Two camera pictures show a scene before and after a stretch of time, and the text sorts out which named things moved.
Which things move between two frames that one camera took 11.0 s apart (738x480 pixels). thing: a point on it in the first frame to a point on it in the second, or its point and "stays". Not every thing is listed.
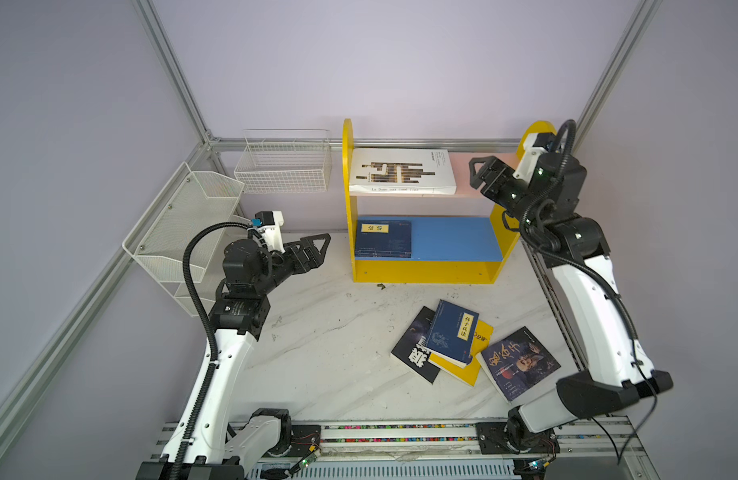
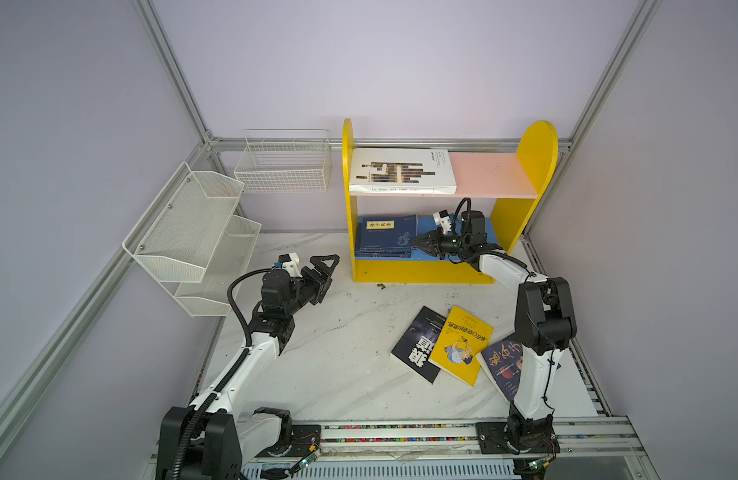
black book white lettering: [413, 354] stays
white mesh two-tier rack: [188, 202] stays
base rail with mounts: [608, 449] stays
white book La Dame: [395, 171] stays
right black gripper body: [501, 180] to [440, 243]
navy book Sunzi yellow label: [451, 334] to [386, 231]
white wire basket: [285, 161] stays
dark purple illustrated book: [517, 364] stays
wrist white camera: [530, 156] to [442, 219]
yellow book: [483, 337] stays
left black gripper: [292, 257] to [311, 280]
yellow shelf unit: [445, 249] stays
